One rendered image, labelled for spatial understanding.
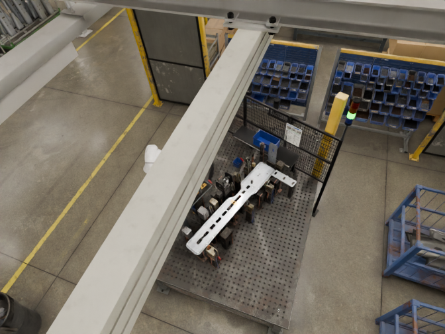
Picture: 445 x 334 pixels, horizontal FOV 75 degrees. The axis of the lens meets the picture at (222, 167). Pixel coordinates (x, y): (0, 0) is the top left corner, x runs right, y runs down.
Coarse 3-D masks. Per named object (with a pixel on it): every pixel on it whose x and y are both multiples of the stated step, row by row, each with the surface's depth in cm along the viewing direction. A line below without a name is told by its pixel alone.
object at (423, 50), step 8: (392, 40) 470; (400, 40) 440; (392, 48) 459; (400, 48) 442; (408, 48) 439; (416, 48) 436; (424, 48) 433; (432, 48) 429; (440, 48) 426; (408, 56) 448; (416, 56) 444; (424, 56) 441; (432, 56) 438; (440, 56) 434; (440, 96) 480; (440, 104) 491; (432, 112) 507; (440, 112) 502; (432, 120) 518
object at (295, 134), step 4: (288, 124) 337; (288, 128) 341; (292, 128) 337; (296, 128) 333; (288, 132) 346; (292, 132) 341; (296, 132) 337; (300, 132) 333; (284, 136) 355; (288, 136) 350; (292, 136) 346; (296, 136) 341; (300, 136) 337; (288, 140) 356; (292, 140) 351; (296, 140) 347; (300, 140) 342; (296, 144) 351
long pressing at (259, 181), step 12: (264, 168) 354; (264, 180) 343; (240, 192) 335; (252, 192) 334; (228, 204) 327; (240, 204) 326; (216, 216) 319; (228, 216) 318; (204, 228) 311; (216, 228) 310; (192, 240) 304; (204, 240) 303
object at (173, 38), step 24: (144, 24) 455; (168, 24) 439; (192, 24) 425; (144, 48) 492; (168, 48) 475; (192, 48) 458; (168, 72) 515; (192, 72) 496; (168, 96) 564; (192, 96) 542
